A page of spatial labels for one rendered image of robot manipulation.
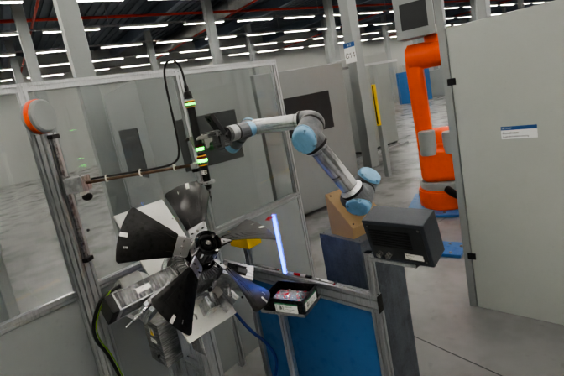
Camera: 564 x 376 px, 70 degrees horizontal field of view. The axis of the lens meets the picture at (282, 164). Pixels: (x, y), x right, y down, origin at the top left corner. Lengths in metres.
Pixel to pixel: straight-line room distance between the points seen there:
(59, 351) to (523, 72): 2.96
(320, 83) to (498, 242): 3.71
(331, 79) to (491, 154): 3.65
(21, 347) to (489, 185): 2.82
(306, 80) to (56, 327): 4.53
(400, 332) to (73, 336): 1.70
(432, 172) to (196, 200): 3.84
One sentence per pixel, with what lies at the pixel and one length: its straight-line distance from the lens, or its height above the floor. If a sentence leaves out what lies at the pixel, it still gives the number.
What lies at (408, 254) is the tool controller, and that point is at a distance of 1.65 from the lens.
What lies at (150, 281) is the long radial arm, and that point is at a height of 1.12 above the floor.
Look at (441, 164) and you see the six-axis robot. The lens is 5.29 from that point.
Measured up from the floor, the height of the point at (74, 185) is 1.55.
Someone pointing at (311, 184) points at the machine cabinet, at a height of 0.44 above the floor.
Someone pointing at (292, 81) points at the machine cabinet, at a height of 1.93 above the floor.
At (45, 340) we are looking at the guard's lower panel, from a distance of 2.41.
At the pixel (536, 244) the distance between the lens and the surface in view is 3.11.
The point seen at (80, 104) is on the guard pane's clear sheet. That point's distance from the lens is 2.36.
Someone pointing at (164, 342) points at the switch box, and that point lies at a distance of 2.16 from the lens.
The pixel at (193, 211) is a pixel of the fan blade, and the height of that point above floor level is 1.33.
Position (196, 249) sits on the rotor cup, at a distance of 1.76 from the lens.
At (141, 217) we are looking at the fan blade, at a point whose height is 1.39.
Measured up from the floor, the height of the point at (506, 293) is 0.15.
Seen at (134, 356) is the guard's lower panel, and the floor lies 0.51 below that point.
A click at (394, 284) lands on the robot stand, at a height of 0.69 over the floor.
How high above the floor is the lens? 1.77
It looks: 9 degrees down
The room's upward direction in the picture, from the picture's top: 11 degrees counter-clockwise
